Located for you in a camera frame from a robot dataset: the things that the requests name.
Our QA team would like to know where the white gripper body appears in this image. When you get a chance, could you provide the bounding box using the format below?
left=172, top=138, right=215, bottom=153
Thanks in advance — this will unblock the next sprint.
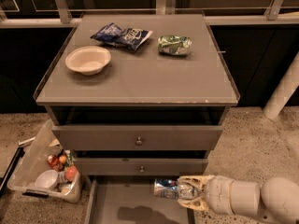
left=205, top=175, right=234, bottom=215

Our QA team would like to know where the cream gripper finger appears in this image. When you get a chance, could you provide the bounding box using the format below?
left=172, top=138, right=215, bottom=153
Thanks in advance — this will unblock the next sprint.
left=178, top=175, right=214, bottom=191
left=178, top=197, right=209, bottom=211

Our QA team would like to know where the silver blue redbull can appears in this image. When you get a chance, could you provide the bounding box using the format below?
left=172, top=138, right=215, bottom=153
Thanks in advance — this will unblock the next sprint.
left=154, top=178, right=199, bottom=200

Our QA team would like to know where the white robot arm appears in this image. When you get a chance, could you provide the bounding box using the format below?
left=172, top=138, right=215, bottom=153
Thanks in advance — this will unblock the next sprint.
left=178, top=175, right=299, bottom=224

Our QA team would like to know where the grey bottom drawer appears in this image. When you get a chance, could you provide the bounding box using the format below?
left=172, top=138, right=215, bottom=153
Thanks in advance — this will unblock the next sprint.
left=84, top=176, right=195, bottom=224

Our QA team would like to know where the grey drawer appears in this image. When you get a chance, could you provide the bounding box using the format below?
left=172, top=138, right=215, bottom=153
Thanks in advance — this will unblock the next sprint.
left=84, top=176, right=195, bottom=224
left=74, top=158, right=208, bottom=176
left=52, top=125, right=222, bottom=151

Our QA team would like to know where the grey drawer cabinet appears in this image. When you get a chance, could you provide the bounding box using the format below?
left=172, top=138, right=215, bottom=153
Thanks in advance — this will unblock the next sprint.
left=32, top=13, right=241, bottom=224

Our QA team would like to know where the grey middle drawer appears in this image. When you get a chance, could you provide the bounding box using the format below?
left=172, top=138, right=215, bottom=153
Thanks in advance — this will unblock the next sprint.
left=74, top=158, right=208, bottom=176

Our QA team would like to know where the grey top drawer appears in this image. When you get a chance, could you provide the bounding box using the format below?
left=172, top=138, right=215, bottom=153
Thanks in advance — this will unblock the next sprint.
left=52, top=125, right=222, bottom=151

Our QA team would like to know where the orange fruit in bin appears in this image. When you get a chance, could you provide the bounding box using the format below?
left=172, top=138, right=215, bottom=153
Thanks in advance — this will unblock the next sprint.
left=65, top=166, right=78, bottom=181

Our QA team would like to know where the green snack bag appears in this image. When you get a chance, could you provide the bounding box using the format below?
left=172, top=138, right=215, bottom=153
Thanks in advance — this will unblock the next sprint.
left=158, top=35, right=192, bottom=56

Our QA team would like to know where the red snack pack in bin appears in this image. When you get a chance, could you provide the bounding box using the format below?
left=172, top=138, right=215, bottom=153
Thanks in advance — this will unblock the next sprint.
left=47, top=155, right=64, bottom=172

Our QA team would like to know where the clear plastic storage bin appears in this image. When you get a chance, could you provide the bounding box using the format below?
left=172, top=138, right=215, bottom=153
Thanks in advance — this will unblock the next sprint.
left=7, top=120, right=82, bottom=203

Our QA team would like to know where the white paper bowl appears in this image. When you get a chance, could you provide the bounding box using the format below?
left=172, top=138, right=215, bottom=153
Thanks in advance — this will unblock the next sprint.
left=65, top=46, right=111, bottom=76

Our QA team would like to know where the blue chip bag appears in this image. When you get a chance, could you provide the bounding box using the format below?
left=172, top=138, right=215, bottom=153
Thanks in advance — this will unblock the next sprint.
left=91, top=22, right=152, bottom=51

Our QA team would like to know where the black bin lid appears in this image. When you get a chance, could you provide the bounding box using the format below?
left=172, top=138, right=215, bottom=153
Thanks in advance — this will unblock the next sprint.
left=0, top=147, right=24, bottom=197

